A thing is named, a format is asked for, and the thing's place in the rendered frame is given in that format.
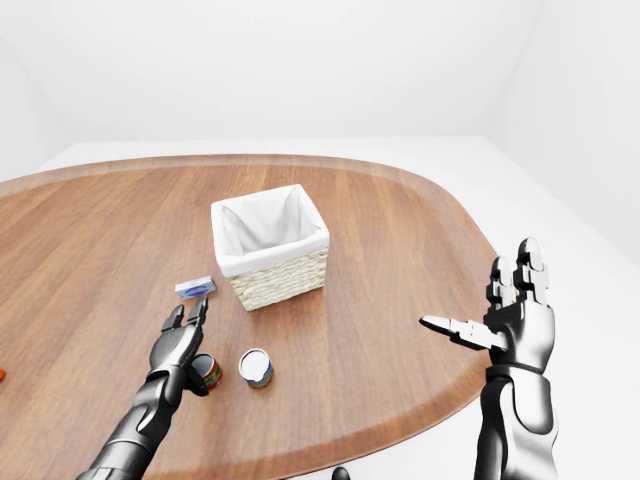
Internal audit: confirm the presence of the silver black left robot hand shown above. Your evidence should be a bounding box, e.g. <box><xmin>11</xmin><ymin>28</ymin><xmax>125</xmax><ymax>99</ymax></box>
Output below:
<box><xmin>148</xmin><ymin>294</ymin><xmax>211</xmax><ymax>398</ymax></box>

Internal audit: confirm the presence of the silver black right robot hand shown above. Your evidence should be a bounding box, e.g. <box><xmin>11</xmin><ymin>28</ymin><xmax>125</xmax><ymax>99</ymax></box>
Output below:
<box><xmin>418</xmin><ymin>237</ymin><xmax>557</xmax><ymax>375</ymax></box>

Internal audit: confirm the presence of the wicker basket with white lining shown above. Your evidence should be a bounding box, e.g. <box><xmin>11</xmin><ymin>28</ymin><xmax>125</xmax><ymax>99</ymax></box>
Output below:
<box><xmin>210</xmin><ymin>183</ymin><xmax>331</xmax><ymax>312</ymax></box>

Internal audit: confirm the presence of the red green labelled tin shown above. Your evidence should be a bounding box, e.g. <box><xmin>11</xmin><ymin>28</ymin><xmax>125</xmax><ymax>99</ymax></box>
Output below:
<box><xmin>191</xmin><ymin>353</ymin><xmax>224</xmax><ymax>392</ymax></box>

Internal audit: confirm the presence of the small blue white box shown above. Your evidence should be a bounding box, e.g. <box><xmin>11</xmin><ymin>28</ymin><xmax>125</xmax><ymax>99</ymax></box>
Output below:
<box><xmin>174</xmin><ymin>275</ymin><xmax>219</xmax><ymax>301</ymax></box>

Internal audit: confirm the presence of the blue yellow labelled tin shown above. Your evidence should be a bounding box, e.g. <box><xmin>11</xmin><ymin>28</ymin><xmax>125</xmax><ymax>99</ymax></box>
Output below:
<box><xmin>238</xmin><ymin>348</ymin><xmax>275</xmax><ymax>391</ymax></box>

